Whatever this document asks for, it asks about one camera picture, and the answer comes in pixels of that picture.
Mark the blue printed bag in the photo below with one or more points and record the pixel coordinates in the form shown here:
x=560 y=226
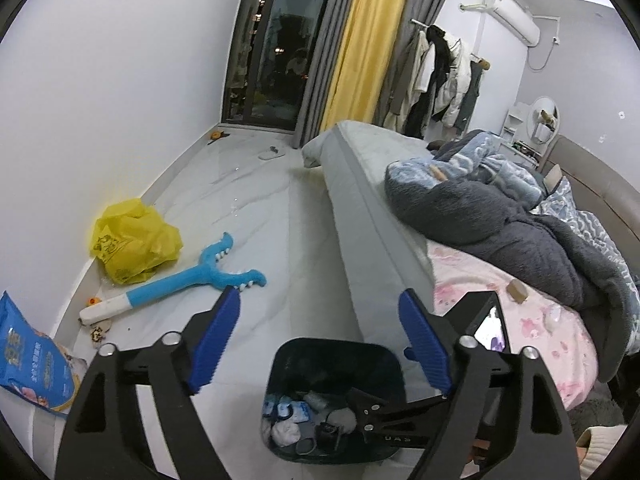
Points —
x=30 y=355

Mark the blue white crumpled wrapper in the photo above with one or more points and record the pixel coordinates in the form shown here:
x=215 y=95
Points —
x=285 y=407

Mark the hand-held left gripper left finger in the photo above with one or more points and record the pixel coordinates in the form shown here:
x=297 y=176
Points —
x=215 y=345

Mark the black white packet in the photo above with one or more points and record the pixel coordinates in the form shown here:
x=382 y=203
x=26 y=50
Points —
x=329 y=434

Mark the blue forked plastic toy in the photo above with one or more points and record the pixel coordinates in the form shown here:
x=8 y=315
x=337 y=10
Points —
x=165 y=285

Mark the small tan block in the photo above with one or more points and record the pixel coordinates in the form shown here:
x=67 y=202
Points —
x=517 y=291

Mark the light blue patterned quilt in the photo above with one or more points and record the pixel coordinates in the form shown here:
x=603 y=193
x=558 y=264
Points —
x=590 y=225

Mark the yellow plastic bag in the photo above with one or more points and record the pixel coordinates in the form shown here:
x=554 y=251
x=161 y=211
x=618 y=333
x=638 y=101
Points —
x=135 y=240

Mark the blue cloud print blanket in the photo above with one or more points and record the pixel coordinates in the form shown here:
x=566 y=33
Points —
x=470 y=160

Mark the dark glass balcony door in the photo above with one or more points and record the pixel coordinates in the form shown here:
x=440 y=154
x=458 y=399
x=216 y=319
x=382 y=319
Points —
x=280 y=35

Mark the white puffer jacket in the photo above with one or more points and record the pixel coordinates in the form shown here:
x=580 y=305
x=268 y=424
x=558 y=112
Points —
x=457 y=90

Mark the black hanging garment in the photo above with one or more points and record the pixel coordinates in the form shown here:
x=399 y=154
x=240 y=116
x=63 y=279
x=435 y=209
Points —
x=435 y=75

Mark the grey bed mattress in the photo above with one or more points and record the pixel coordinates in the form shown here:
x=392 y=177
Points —
x=360 y=200

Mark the small orange object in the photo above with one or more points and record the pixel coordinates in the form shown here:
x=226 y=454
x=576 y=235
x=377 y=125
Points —
x=217 y=136

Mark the black trash bin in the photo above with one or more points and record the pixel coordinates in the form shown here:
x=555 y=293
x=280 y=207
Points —
x=300 y=360

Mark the yellow curtain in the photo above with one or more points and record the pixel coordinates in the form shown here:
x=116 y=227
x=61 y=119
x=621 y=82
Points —
x=365 y=45

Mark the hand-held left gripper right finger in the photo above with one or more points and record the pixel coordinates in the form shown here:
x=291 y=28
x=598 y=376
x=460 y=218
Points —
x=425 y=347

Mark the round vanity mirror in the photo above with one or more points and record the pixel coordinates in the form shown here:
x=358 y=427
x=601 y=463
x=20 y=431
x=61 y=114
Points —
x=542 y=110

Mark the white tissue wad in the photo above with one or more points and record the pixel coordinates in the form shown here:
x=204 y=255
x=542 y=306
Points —
x=284 y=434
x=552 y=319

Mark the beige padded headboard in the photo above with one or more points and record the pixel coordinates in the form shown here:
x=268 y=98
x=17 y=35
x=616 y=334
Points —
x=600 y=180

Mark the beige hanging coat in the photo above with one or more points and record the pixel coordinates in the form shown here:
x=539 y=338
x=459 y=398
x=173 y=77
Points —
x=407 y=80

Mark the white vanity shelf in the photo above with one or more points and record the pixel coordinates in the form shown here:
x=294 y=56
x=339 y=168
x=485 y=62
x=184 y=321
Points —
x=515 y=130

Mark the pink printed bedsheet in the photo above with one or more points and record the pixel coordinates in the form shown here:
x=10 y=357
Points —
x=470 y=270

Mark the grey curtain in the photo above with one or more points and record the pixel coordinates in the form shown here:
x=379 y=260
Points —
x=325 y=60

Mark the person's right forearm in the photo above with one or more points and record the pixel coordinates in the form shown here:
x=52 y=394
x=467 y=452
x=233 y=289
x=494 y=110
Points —
x=600 y=455

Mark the dark grey hanging pants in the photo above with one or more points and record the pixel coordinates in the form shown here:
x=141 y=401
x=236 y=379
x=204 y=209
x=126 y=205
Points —
x=471 y=95

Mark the beige pillow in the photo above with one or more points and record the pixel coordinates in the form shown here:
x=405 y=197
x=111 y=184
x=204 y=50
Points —
x=552 y=181

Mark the white air conditioner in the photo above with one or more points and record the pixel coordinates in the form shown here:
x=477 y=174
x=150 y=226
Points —
x=510 y=15

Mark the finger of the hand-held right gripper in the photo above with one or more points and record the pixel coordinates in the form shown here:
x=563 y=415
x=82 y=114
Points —
x=462 y=312
x=400 y=410

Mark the dark grey fleece blanket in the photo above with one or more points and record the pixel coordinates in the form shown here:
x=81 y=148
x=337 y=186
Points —
x=500 y=220

